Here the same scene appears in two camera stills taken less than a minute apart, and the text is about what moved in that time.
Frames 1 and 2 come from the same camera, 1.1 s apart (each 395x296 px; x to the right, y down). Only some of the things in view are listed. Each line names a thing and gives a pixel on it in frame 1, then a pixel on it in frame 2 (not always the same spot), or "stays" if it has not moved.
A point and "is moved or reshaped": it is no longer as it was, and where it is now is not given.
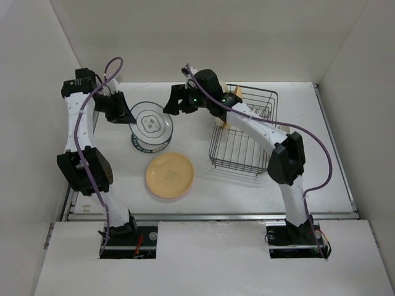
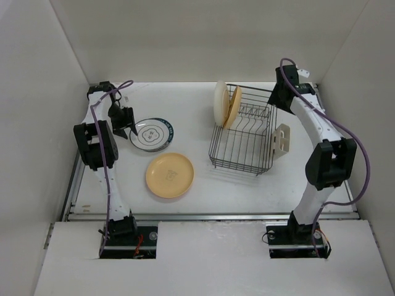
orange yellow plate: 169,175 stays
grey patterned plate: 152,126 is moved or reshaped
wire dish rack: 235,150 stays
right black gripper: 178,92 -> 274,100
